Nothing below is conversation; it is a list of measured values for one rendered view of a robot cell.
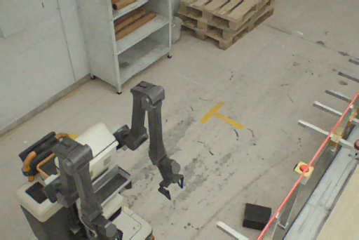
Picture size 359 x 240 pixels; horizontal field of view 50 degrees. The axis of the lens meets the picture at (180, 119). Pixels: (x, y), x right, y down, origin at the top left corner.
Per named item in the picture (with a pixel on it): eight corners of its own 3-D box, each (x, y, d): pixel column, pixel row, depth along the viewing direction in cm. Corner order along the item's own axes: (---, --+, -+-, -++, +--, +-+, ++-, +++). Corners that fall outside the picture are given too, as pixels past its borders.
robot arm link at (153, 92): (142, 71, 168) (127, 83, 163) (166, 88, 164) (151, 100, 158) (137, 133, 202) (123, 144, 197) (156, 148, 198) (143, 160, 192)
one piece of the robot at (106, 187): (79, 210, 205) (71, 187, 190) (116, 178, 220) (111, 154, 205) (99, 227, 198) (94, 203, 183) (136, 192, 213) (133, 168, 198)
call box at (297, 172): (290, 179, 190) (294, 169, 184) (296, 170, 194) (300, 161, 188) (303, 187, 186) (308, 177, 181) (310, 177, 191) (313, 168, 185)
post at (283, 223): (277, 226, 220) (294, 178, 189) (281, 220, 223) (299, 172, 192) (284, 230, 219) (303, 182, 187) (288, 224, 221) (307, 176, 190)
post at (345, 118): (325, 156, 267) (347, 105, 234) (327, 153, 269) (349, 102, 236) (330, 158, 266) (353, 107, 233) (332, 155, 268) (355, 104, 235)
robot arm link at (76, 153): (67, 127, 143) (45, 142, 138) (93, 148, 139) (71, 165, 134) (73, 185, 178) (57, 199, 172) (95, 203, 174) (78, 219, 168)
